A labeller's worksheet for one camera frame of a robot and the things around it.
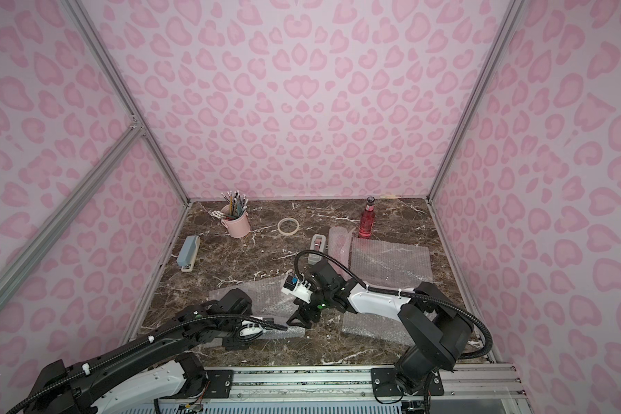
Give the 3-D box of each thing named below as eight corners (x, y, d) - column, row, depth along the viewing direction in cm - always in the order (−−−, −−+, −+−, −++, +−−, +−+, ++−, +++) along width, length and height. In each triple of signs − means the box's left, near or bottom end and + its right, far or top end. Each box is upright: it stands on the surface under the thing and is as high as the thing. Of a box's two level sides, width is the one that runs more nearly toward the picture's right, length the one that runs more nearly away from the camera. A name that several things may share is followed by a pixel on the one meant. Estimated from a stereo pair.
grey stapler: (180, 272, 99) (173, 264, 95) (191, 243, 108) (185, 235, 103) (191, 272, 99) (185, 264, 95) (201, 243, 108) (196, 234, 103)
